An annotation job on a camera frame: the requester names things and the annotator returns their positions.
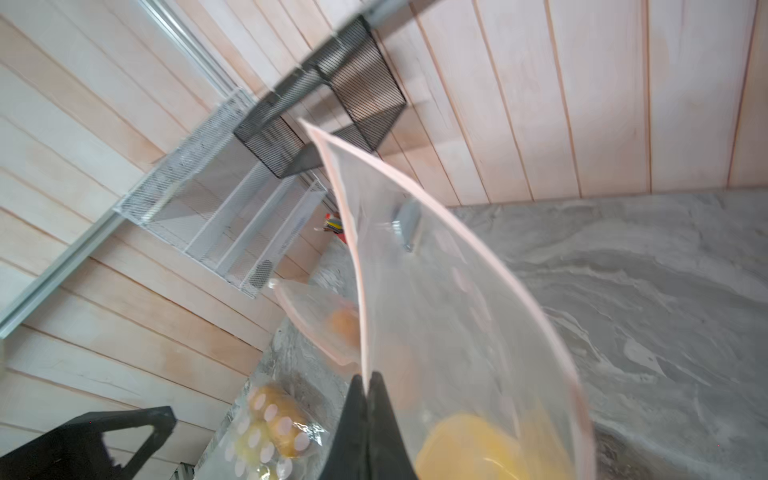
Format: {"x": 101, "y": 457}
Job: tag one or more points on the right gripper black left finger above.
{"x": 347, "y": 458}

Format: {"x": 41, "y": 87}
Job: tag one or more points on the black mesh wall basket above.
{"x": 344, "y": 86}

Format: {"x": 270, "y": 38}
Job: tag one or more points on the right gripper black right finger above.
{"x": 386, "y": 457}

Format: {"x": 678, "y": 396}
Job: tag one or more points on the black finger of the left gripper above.
{"x": 76, "y": 449}

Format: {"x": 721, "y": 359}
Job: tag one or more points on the yellow plastic tray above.
{"x": 467, "y": 446}

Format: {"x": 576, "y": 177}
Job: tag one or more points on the clear zipper bag pink zip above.
{"x": 280, "y": 426}

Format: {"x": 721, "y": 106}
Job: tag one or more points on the clear zipper bag pink dots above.
{"x": 448, "y": 326}

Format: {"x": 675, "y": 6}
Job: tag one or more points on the white wire shelf rack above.
{"x": 219, "y": 205}

